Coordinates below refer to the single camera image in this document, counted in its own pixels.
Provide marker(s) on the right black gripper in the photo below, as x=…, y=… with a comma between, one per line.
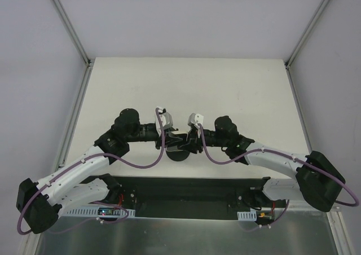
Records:
x=197, y=141

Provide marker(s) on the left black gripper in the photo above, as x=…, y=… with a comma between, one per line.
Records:
x=161, y=141

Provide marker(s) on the black phone beige case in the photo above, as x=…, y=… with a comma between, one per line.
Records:
x=174, y=139

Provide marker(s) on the black phone stand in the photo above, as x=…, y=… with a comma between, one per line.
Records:
x=177, y=156

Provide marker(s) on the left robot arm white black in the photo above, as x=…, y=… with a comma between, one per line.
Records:
x=43, y=202

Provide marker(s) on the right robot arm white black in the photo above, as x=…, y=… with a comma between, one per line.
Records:
x=318, y=182

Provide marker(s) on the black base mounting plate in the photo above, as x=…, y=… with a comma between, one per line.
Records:
x=189, y=198

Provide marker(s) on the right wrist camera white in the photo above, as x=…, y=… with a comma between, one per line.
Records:
x=195, y=120

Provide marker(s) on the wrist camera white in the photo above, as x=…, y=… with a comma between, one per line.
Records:
x=195, y=120
x=162, y=119

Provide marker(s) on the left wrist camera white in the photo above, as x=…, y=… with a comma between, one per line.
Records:
x=162, y=119

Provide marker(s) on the right white cable duct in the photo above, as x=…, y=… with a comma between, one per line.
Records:
x=254, y=215

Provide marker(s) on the white cable duct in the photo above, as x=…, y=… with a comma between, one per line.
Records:
x=254, y=215
x=100, y=211

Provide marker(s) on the left white cable duct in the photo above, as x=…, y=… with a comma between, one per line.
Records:
x=100, y=211

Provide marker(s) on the right aluminium frame post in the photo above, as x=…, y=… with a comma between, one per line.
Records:
x=311, y=25

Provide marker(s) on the aluminium frame post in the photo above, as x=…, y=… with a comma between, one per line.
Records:
x=65, y=20
x=311, y=25

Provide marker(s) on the left aluminium frame post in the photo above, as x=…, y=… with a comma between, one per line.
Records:
x=65, y=20

